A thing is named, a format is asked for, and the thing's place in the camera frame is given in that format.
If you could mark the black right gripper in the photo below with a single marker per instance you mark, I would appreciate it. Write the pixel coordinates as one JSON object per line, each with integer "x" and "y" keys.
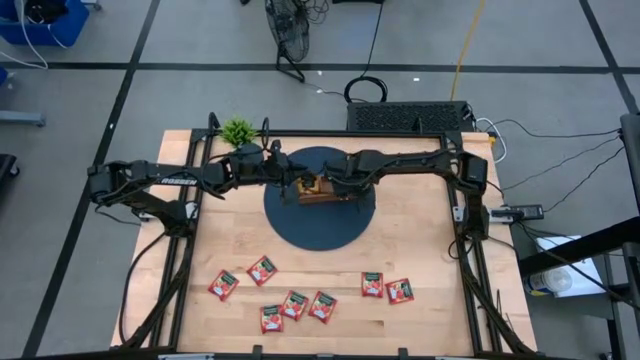
{"x": 350, "y": 182}

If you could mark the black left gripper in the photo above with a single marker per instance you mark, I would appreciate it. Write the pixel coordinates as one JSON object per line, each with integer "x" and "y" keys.
{"x": 280, "y": 172}

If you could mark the orange peach tea packet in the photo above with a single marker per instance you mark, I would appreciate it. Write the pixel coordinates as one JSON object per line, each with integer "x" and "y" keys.
{"x": 309, "y": 189}

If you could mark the wooden three-compartment tray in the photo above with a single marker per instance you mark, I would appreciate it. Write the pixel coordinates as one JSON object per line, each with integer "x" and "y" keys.
{"x": 315, "y": 199}

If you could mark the round dark blue placemat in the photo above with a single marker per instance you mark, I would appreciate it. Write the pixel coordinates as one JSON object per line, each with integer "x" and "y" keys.
{"x": 320, "y": 230}

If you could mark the red strawberry tea packet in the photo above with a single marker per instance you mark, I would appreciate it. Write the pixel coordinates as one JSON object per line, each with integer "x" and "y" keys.
{"x": 294, "y": 305}
{"x": 399, "y": 291}
{"x": 271, "y": 319}
{"x": 372, "y": 284}
{"x": 262, "y": 270}
{"x": 322, "y": 307}
{"x": 223, "y": 285}

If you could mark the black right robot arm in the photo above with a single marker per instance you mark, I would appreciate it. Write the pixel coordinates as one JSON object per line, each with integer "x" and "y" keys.
{"x": 415, "y": 162}

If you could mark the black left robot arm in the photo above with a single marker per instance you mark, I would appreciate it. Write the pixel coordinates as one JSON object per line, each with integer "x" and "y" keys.
{"x": 165, "y": 177}

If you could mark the green plant in white pot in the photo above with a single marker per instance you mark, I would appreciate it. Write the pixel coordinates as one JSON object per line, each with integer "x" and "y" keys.
{"x": 237, "y": 131}

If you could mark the black perforated computer case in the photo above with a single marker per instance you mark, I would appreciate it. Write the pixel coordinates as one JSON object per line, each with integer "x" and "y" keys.
{"x": 405, "y": 117}

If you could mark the black floor fan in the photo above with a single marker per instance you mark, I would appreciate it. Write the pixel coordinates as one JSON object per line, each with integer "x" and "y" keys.
{"x": 287, "y": 30}

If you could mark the black power adapter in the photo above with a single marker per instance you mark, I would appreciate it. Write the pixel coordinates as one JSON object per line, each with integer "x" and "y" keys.
{"x": 522, "y": 212}

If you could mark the clear plastic bottle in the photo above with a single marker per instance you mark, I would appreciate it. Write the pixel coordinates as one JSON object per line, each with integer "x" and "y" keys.
{"x": 552, "y": 281}

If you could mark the black metal beam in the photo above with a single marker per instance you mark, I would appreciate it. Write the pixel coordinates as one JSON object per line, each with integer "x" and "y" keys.
{"x": 575, "y": 248}

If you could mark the white box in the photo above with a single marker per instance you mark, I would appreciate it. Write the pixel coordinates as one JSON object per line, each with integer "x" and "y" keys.
{"x": 582, "y": 280}

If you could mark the blue plastic bin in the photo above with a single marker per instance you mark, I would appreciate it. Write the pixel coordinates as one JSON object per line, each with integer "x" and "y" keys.
{"x": 70, "y": 30}

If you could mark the grey metal bar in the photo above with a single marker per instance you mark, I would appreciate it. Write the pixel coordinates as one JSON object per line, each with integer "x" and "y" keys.
{"x": 22, "y": 119}

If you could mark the dark grey post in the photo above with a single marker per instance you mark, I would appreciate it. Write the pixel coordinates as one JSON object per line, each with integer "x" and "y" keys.
{"x": 632, "y": 150}

